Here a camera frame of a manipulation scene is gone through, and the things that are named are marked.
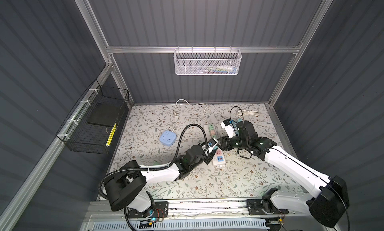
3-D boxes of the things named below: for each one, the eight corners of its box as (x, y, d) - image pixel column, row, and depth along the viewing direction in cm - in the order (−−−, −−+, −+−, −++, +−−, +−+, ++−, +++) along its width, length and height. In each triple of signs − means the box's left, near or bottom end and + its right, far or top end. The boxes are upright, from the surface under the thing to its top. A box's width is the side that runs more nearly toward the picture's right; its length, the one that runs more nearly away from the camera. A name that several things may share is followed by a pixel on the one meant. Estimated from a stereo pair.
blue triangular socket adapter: (159, 146, 99) (158, 143, 96) (161, 133, 106) (160, 130, 103) (175, 146, 99) (175, 143, 96) (176, 132, 106) (176, 130, 103)
